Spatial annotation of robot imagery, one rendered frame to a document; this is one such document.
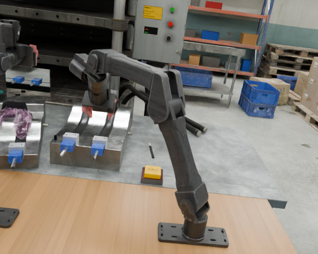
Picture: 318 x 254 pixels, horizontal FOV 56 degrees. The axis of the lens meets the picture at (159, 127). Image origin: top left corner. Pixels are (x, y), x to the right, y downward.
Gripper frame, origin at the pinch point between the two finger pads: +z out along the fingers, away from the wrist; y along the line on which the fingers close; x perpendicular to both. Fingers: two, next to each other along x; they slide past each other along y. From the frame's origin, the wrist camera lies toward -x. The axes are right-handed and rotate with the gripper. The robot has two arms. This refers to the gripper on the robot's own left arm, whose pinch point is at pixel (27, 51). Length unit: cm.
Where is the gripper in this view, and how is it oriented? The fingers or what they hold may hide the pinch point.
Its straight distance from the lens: 115.4
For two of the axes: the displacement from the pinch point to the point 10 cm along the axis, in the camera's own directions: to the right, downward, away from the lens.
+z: -0.1, -3.5, 9.4
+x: -1.2, 9.3, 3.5
